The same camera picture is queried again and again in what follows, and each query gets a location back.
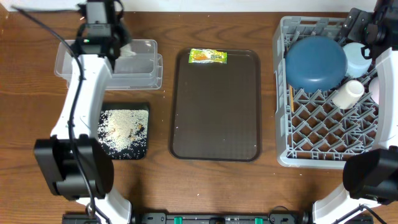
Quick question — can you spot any dark blue plate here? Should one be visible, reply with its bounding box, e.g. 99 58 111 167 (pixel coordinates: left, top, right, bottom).
285 36 348 93

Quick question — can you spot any cream plastic cup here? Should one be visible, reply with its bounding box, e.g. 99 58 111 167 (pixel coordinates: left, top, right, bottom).
332 80 364 110

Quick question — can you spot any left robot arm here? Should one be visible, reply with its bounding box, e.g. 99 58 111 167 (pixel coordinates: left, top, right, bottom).
34 1 134 223

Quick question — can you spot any light blue bowl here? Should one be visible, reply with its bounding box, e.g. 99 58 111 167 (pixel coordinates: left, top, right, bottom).
343 42 372 78

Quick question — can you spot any white napkin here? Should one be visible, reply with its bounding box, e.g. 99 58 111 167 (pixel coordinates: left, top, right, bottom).
119 44 136 57

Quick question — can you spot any pink bowl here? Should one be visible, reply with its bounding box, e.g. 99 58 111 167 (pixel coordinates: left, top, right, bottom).
369 77 379 104

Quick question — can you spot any rice food waste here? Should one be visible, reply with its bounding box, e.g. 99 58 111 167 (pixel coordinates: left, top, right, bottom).
98 109 149 158

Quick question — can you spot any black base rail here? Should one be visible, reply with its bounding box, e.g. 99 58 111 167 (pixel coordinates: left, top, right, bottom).
61 212 374 224

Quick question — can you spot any grey dishwasher rack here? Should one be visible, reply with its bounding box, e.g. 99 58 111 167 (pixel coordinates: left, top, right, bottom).
272 16 378 169

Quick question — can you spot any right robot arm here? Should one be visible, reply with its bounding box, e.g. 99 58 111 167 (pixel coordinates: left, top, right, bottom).
301 1 397 224

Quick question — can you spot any black tray bin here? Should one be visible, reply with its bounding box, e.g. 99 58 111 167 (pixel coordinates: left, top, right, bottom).
98 103 150 161

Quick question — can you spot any brown serving tray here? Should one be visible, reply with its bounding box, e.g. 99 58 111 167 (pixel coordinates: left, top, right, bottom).
169 49 262 162

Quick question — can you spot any clear plastic bin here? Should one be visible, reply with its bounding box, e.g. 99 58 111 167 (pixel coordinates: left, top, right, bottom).
54 39 163 95

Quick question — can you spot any yellow green snack wrapper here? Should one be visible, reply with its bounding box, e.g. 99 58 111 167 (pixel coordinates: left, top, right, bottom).
188 49 228 63

